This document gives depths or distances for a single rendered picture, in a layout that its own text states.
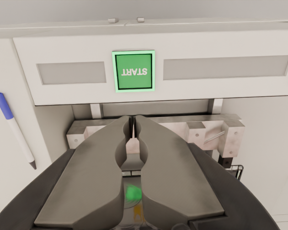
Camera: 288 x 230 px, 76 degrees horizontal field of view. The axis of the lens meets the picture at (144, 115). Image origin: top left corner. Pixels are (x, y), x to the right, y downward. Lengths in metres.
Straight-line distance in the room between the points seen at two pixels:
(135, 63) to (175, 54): 0.06
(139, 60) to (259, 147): 0.45
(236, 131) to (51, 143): 0.35
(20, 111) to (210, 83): 0.28
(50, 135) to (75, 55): 0.16
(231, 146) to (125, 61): 0.29
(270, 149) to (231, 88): 0.36
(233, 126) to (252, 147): 0.20
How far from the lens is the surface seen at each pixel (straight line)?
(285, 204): 0.95
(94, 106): 0.41
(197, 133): 0.39
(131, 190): 0.50
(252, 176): 0.68
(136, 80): 0.26
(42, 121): 0.33
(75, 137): 0.39
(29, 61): 0.29
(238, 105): 0.50
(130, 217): 0.58
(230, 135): 0.42
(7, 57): 0.30
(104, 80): 0.27
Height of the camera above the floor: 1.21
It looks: 62 degrees down
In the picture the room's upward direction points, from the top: 174 degrees clockwise
